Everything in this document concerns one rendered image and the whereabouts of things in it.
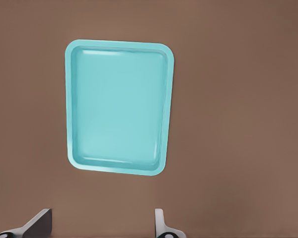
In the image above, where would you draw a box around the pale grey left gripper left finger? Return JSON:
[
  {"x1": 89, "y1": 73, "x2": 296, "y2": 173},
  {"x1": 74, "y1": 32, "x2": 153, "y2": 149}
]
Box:
[{"x1": 0, "y1": 208, "x2": 53, "y2": 238}]

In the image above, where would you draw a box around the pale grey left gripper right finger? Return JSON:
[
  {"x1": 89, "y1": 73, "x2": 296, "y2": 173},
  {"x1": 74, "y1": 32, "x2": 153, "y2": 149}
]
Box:
[{"x1": 154, "y1": 208, "x2": 186, "y2": 238}]

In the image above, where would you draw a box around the turquoise rectangular tray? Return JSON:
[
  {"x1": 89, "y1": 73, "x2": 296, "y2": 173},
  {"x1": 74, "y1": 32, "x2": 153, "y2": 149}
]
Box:
[{"x1": 65, "y1": 39, "x2": 176, "y2": 177}]

